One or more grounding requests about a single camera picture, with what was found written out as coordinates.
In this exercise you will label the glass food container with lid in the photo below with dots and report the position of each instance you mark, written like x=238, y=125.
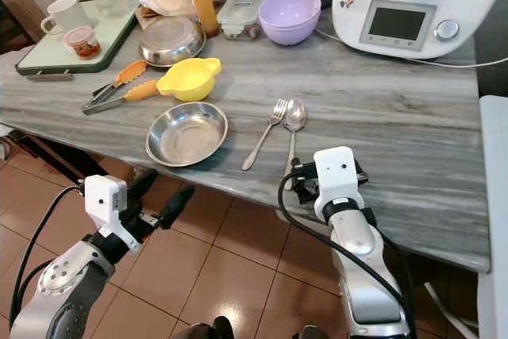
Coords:
x=240, y=9

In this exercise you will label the robot left leg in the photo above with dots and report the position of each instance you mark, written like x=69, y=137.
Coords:
x=206, y=329

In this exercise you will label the steel tongs with orange tips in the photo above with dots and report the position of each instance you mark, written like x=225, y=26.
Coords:
x=143, y=90

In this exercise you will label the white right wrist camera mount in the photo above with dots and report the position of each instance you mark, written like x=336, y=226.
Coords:
x=337, y=176

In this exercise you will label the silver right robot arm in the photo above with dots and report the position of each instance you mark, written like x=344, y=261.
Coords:
x=365, y=275

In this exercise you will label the steel fork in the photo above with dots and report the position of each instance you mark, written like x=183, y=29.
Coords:
x=278, y=113

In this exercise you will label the yellow plastic bowl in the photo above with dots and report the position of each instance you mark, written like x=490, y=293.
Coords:
x=187, y=81

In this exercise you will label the deep steel bowl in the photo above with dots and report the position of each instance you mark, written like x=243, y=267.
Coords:
x=171, y=44

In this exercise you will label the small jar with pink lid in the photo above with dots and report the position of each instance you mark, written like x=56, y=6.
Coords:
x=83, y=43

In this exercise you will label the steel spoon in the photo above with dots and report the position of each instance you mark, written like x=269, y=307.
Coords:
x=295, y=115

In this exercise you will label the white kitchen appliance with display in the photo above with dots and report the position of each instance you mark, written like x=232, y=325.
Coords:
x=353, y=29

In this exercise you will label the robot leg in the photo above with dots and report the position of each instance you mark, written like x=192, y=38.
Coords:
x=206, y=329
x=313, y=333

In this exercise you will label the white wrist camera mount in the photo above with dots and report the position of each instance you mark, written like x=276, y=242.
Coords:
x=103, y=200
x=337, y=176

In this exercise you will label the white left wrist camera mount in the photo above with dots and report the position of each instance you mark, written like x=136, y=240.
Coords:
x=103, y=200

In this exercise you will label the green rimmed white tray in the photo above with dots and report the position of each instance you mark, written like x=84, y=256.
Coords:
x=44, y=57

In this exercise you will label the dark wooden chair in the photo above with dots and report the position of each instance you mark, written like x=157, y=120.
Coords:
x=16, y=21

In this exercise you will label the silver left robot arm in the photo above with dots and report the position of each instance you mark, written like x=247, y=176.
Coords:
x=63, y=279

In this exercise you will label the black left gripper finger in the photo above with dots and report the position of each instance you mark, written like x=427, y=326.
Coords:
x=178, y=206
x=144, y=182

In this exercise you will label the shallow steel plate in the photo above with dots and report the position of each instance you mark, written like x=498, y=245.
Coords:
x=186, y=136

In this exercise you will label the purple plastic bowl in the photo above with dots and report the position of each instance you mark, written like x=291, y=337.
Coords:
x=290, y=21

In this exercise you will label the robot right leg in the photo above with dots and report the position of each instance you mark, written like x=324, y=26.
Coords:
x=313, y=333

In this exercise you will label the white ceramic mug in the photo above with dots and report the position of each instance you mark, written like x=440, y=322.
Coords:
x=63, y=15

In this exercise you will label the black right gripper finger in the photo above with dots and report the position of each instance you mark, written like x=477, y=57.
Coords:
x=298, y=171
x=362, y=175

